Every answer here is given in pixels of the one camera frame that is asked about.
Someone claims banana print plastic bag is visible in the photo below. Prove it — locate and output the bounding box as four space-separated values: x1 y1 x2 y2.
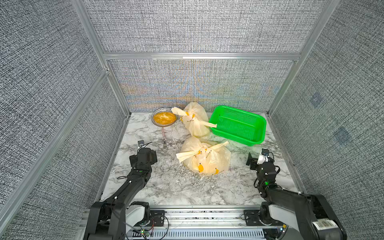
176 137 231 176
171 102 217 137

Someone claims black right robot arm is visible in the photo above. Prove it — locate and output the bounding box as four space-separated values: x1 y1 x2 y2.
244 149 347 240

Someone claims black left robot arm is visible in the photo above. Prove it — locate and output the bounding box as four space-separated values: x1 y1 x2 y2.
84 148 158 240

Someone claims green plastic basket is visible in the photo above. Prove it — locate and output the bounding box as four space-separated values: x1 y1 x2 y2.
209 106 267 147

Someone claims patterned bowl with yellow food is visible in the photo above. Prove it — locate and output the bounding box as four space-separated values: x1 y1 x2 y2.
151 107 179 127

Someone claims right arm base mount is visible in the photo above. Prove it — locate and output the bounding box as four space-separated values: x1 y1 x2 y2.
242 202 284 227

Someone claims aluminium front rail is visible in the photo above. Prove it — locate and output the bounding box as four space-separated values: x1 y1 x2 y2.
76 205 331 240

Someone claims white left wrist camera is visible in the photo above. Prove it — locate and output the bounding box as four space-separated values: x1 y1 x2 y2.
138 140 145 150

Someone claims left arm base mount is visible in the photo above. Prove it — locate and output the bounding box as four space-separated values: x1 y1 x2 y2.
126 202 165 227

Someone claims aluminium enclosure frame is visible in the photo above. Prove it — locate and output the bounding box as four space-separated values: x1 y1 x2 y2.
1 1 339 232

